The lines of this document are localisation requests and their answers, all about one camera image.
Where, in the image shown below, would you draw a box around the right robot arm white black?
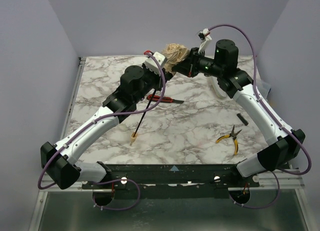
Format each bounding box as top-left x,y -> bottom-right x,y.
172,39 -> 306,177

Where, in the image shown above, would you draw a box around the blue tape triangle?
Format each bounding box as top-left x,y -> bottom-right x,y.
170,165 -> 180,172

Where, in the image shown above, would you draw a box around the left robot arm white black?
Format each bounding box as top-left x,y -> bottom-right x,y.
37,64 -> 174,190

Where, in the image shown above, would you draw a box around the black hex key holder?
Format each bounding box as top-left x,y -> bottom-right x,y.
236,113 -> 249,126

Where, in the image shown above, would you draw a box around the aluminium rail frame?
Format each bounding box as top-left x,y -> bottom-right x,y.
27,57 -> 310,231

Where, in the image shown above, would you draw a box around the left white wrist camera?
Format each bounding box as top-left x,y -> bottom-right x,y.
143,50 -> 167,76

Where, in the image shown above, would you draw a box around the purple cable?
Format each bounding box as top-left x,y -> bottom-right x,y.
37,52 -> 166,212
208,23 -> 313,209

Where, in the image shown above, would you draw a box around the red black utility knife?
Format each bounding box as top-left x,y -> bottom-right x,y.
147,94 -> 185,104

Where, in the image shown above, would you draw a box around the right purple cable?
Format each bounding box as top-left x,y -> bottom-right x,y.
208,23 -> 313,209

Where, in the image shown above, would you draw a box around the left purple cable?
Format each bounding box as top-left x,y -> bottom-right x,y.
37,52 -> 166,212

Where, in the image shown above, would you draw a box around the clear plastic screw box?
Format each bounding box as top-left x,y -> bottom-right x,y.
257,80 -> 271,99

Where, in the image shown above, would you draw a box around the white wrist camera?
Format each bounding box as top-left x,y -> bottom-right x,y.
197,28 -> 212,54
143,50 -> 167,76

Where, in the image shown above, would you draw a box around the beige folding umbrella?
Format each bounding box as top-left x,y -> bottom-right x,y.
129,43 -> 190,146

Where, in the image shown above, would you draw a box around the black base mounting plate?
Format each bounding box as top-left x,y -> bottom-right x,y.
82,164 -> 259,199

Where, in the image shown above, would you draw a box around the yellow handled pliers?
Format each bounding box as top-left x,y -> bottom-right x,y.
215,124 -> 242,156

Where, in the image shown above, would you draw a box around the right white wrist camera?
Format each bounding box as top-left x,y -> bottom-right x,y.
197,28 -> 212,54

